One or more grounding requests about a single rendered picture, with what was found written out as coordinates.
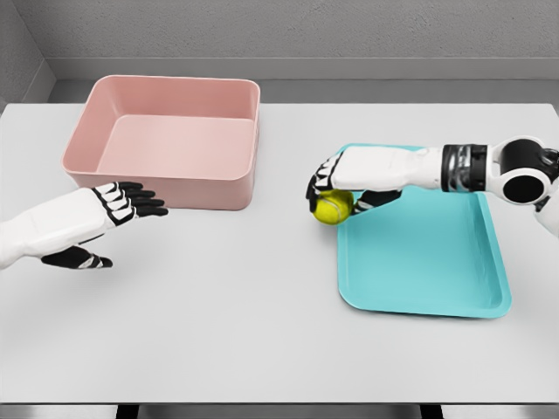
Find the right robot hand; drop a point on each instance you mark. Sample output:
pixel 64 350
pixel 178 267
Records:
pixel 367 168

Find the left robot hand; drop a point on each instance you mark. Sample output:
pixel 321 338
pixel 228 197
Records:
pixel 74 216

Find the yellow tennis ball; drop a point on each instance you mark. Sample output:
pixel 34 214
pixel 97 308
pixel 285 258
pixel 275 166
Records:
pixel 334 207

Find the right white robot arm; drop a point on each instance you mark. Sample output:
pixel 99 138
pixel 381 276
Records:
pixel 489 168

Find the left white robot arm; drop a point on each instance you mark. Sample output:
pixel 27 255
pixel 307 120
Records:
pixel 12 241

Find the blue rectangular tray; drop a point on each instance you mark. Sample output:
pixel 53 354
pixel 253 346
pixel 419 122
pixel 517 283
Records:
pixel 419 257

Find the pink rectangular basket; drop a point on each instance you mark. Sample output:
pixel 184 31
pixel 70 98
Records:
pixel 174 144

